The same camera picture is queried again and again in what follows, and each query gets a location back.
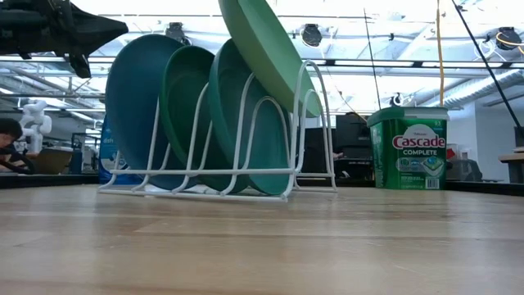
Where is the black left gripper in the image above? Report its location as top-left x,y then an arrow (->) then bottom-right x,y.
0,0 -> 129,79

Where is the blue plate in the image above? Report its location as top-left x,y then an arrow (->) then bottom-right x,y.
104,34 -> 198,192

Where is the dark green plate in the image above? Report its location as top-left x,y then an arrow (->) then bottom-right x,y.
159,44 -> 247,195

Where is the teal plate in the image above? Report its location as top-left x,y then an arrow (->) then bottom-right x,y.
207,39 -> 293,197

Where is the white wire dish rack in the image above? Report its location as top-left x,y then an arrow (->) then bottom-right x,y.
97,59 -> 339,203

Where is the light green plate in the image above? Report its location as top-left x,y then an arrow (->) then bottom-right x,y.
216,0 -> 324,120

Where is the white robot figure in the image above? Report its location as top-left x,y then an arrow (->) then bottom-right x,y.
18,99 -> 53,155

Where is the blue dish soap bottle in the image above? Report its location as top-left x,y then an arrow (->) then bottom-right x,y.
97,116 -> 144,186

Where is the person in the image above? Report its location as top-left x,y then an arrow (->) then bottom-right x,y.
0,118 -> 36,174

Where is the brown cardboard box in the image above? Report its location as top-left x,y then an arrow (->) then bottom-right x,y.
31,147 -> 75,175

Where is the black equipment cart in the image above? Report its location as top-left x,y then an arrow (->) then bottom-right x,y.
333,111 -> 374,182

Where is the green Cascade detergent tub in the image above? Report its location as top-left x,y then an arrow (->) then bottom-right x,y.
366,106 -> 450,191

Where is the wooden side table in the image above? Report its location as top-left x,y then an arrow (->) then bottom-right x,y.
498,146 -> 524,184

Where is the black ceiling cable reel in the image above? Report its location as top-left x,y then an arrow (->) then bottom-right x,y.
165,22 -> 192,46
495,26 -> 524,52
301,23 -> 324,48

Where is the thin black hanging cable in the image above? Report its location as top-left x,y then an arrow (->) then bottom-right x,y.
362,7 -> 382,111

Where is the yellow hanging cable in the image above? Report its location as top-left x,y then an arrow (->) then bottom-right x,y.
436,0 -> 446,107

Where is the black diagonal cable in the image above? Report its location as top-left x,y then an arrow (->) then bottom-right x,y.
451,0 -> 524,129

